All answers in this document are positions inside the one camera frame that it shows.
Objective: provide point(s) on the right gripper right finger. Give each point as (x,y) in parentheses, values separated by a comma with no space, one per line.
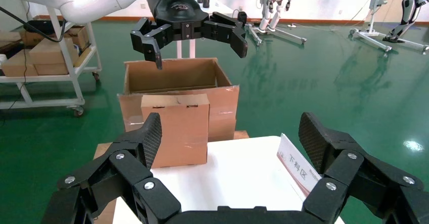
(348,169)

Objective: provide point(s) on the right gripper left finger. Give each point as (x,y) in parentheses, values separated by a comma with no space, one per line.
(130,169)

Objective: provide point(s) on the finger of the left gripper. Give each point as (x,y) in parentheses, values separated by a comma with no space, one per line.
(228,31)
(149,40)

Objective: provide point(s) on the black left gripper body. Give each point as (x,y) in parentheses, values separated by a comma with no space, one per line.
(174,8)

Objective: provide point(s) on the small cardboard box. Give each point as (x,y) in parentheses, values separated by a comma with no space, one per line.
(181,132)

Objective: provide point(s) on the small black speaker box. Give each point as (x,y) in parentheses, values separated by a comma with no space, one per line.
(242,16)

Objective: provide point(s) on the flat cardboard sheet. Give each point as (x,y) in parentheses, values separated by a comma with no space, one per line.
(84,56)

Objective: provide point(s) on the large cardboard box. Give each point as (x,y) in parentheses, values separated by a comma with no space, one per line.
(221,108)

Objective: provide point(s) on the white workbench table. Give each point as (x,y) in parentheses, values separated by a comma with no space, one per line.
(218,8)

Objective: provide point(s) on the acrylic sign with red print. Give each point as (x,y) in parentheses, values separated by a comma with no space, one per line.
(296,169)

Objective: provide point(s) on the white humanoid support stand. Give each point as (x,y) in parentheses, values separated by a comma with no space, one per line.
(370,37)
(291,35)

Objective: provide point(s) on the white power strip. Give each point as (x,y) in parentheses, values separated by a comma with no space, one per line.
(291,25)

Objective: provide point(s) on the brown stored carton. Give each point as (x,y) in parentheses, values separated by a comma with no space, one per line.
(78,36)
(50,69)
(18,65)
(50,51)
(32,39)

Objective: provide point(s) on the black bag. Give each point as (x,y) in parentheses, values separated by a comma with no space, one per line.
(40,26)

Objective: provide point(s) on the white wheeled shelf cart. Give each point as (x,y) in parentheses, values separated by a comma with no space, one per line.
(40,103)

